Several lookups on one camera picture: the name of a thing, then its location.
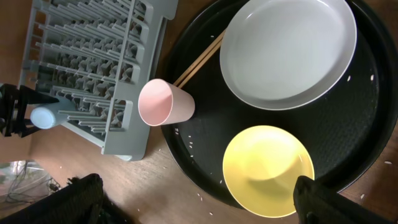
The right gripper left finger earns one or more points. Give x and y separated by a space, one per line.
79 202

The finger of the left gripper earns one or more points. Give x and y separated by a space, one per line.
21 127
11 94

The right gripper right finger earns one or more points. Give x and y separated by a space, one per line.
316 204

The blue cup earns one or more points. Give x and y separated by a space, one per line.
46 116

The pink cup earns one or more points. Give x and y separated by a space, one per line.
162 103

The grey dishwasher rack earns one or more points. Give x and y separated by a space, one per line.
98 54

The yellow bowl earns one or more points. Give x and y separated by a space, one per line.
261 165

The round black tray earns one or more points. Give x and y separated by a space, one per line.
344 131

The grey round plate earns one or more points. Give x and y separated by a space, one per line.
283 54

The wooden chopstick lower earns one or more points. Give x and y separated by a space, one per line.
200 64

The wooden chopstick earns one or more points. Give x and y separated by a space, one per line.
200 64
202 55

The wooden chopstick upper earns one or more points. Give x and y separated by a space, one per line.
202 55

